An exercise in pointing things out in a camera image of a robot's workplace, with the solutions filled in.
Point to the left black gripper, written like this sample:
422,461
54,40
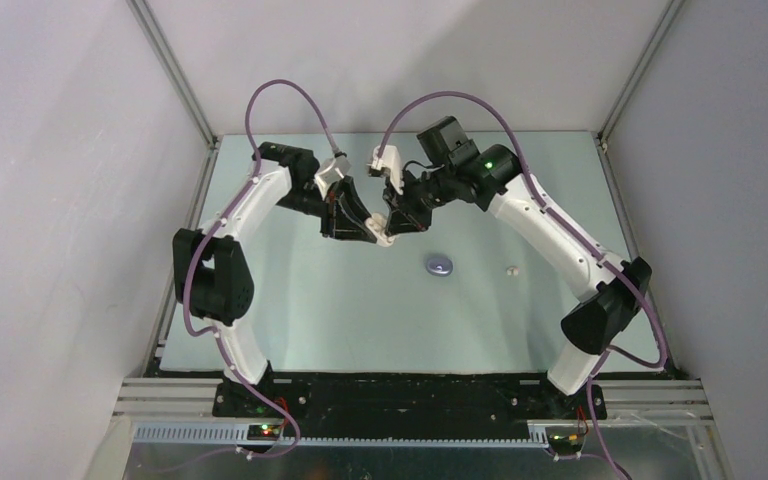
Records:
343,214

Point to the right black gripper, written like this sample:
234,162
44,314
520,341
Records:
404,215

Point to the white earbud charging case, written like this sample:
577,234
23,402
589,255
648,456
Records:
376,223

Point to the purple earbud charging case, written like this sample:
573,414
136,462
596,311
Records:
439,265

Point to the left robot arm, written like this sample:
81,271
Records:
212,278

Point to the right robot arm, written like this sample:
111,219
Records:
608,288

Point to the left controller board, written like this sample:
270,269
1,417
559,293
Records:
263,432

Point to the controller board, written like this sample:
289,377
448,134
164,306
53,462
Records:
565,447
263,432

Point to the right controller board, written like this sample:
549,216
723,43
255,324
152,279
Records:
565,447

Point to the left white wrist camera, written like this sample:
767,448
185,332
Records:
330,172

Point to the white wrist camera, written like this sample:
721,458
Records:
386,161
330,172

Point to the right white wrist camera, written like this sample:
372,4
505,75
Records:
386,161

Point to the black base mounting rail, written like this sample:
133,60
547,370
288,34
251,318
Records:
403,406

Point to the left aluminium frame post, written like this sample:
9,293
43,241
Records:
159,43

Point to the aluminium frame post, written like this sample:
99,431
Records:
652,45
159,43

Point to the right aluminium frame post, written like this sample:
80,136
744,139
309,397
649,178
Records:
652,45

